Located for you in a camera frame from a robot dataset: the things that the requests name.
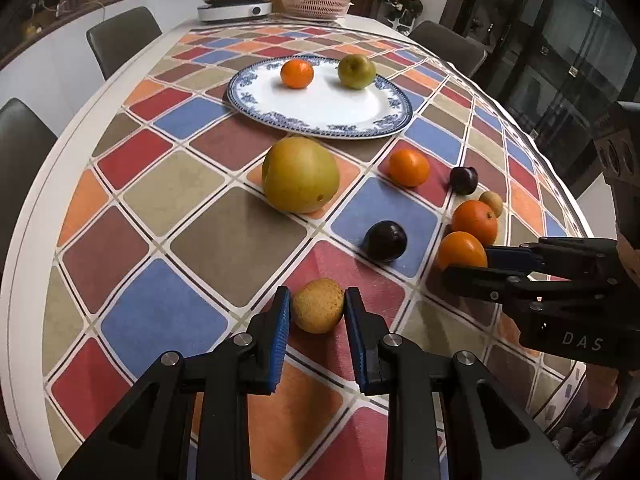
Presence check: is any small tan round fruit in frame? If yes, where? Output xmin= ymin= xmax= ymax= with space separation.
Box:
xmin=292 ymin=278 xmax=346 ymax=335
xmin=479 ymin=190 xmax=504 ymax=218

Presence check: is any grey dining chair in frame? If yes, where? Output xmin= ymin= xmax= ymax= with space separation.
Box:
xmin=409 ymin=20 xmax=488 ymax=80
xmin=86 ymin=6 xmax=163 ymax=81
xmin=0 ymin=98 xmax=59 ymax=281

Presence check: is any colourful checkered tablecloth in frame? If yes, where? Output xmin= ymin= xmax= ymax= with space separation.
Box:
xmin=42 ymin=25 xmax=596 ymax=480

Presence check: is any blue rimmed white plate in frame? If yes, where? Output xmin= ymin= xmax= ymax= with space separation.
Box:
xmin=226 ymin=55 xmax=414 ymax=140

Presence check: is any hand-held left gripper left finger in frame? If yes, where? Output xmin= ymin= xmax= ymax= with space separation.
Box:
xmin=57 ymin=286 xmax=292 ymax=480

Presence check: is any large yellow pear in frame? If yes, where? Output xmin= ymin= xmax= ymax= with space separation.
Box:
xmin=261 ymin=136 xmax=342 ymax=215

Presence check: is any green apple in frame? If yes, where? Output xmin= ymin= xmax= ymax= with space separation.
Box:
xmin=337 ymin=54 xmax=377 ymax=90

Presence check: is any dark purple plum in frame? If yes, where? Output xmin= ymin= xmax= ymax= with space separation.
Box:
xmin=449 ymin=165 xmax=479 ymax=196
xmin=363 ymin=220 xmax=408 ymax=262

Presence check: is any orange mandarin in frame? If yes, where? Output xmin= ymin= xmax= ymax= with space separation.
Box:
xmin=437 ymin=231 xmax=488 ymax=272
xmin=280 ymin=58 xmax=315 ymax=89
xmin=451 ymin=200 xmax=499 ymax=246
xmin=388 ymin=148 xmax=431 ymax=188

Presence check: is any dark glass cabinet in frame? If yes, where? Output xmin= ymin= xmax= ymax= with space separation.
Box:
xmin=452 ymin=0 xmax=631 ymax=196

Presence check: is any pink plastic basket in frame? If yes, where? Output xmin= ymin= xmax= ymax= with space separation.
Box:
xmin=272 ymin=0 xmax=352 ymax=21

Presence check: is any white sideboard cabinet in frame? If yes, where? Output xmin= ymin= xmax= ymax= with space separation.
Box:
xmin=0 ymin=0 xmax=276 ymax=126

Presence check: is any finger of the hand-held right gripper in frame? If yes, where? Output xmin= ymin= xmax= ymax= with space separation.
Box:
xmin=442 ymin=265 xmax=556 ymax=307
xmin=485 ymin=236 xmax=621 ymax=282

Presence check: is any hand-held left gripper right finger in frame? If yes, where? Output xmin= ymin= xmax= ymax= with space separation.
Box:
xmin=344 ymin=287 xmax=583 ymax=480

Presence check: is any small rack with plush toys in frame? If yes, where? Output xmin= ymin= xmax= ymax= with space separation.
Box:
xmin=377 ymin=0 xmax=425 ymax=36

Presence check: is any white induction cooker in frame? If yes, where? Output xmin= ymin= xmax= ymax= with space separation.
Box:
xmin=196 ymin=1 xmax=273 ymax=23

